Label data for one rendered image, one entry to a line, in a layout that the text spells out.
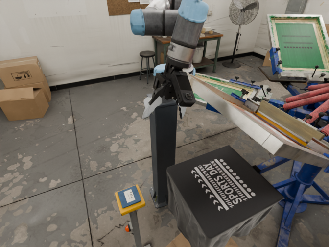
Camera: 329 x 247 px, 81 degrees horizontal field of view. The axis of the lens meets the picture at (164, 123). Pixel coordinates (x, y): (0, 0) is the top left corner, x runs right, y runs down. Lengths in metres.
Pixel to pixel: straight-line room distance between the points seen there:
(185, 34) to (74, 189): 2.17
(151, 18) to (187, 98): 0.28
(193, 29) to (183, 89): 0.15
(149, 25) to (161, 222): 1.78
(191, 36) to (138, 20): 0.19
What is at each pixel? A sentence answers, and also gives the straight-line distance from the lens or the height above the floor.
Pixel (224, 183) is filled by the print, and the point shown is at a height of 0.95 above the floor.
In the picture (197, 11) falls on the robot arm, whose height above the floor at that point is 1.81.
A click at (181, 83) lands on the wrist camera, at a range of 0.56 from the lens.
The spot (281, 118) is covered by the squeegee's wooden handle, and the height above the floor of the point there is 1.27.
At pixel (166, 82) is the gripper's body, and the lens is 0.60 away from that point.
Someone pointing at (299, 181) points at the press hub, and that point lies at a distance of 2.27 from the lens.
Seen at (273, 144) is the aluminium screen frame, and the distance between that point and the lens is 0.55.
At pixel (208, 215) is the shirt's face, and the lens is 1.06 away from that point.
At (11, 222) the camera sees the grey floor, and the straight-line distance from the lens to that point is 2.54.
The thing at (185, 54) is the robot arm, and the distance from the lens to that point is 0.56.
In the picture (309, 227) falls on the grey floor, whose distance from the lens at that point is 2.47.
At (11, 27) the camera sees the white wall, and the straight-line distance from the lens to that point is 4.40.
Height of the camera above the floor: 1.87
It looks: 37 degrees down
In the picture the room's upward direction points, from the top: straight up
